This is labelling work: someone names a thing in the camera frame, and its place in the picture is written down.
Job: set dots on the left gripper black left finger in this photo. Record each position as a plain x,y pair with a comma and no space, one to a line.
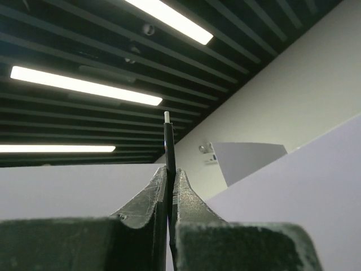
132,238

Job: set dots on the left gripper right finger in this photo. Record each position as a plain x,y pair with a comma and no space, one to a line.
202,240

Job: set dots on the ceiling light strip upper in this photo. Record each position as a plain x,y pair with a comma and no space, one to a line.
174,19

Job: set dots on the ceiling light strip lower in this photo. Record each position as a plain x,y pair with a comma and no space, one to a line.
54,148

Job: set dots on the ceiling light strip middle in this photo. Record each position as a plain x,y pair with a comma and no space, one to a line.
81,86

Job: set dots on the ceiling light strip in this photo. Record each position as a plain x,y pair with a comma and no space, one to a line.
54,148
81,86
174,19

